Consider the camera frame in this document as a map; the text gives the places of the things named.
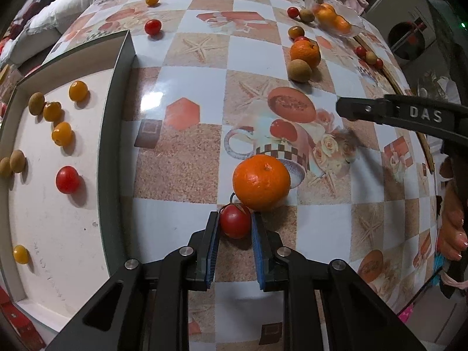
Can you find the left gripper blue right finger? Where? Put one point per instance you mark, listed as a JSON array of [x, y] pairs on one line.
[[265, 243]]

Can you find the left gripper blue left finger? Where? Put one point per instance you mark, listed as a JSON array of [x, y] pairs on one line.
[[207, 252]]

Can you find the yellow-orange cherry tomato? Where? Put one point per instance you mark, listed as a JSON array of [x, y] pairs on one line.
[[78, 91]]

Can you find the person's hand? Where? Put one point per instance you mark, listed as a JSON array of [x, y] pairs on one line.
[[452, 241]]

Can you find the large orange mandarin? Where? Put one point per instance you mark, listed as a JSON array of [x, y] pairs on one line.
[[261, 182]]

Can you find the red tomato by tray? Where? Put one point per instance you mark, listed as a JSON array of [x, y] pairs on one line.
[[361, 52]]

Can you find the clear glass fruit bowl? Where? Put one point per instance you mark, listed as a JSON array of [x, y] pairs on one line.
[[336, 18]]

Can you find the red cherry tomato in box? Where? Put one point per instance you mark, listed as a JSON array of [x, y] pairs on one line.
[[67, 180]]

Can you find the tan longan fruit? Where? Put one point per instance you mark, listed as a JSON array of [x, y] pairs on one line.
[[299, 71]]

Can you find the small red cherry tomato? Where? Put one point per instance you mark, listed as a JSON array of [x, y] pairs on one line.
[[301, 38]]

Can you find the shallow white cardboard box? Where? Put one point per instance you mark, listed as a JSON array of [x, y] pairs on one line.
[[60, 216]]

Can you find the small brown-orange cherry tomato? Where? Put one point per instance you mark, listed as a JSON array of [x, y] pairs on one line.
[[295, 31]]

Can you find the tan longan in box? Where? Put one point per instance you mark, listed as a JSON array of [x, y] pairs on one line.
[[36, 103]]

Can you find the grey sofa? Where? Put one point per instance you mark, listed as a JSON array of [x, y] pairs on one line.
[[38, 26]]

